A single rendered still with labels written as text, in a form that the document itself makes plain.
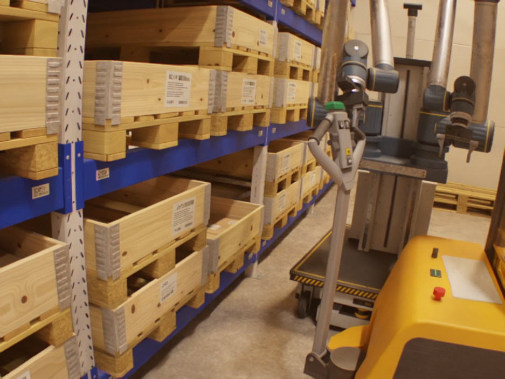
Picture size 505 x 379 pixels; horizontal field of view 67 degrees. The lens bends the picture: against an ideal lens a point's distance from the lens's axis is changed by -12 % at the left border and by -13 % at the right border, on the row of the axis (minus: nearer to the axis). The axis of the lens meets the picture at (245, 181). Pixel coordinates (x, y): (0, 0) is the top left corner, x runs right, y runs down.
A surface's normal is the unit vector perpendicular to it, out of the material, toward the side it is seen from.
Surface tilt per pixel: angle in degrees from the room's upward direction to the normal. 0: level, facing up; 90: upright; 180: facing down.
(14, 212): 90
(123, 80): 90
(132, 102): 90
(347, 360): 0
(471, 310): 0
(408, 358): 90
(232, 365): 0
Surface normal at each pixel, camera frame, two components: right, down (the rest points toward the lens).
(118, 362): 0.39, 0.24
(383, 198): -0.44, 0.18
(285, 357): 0.07, -0.97
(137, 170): 0.92, 0.15
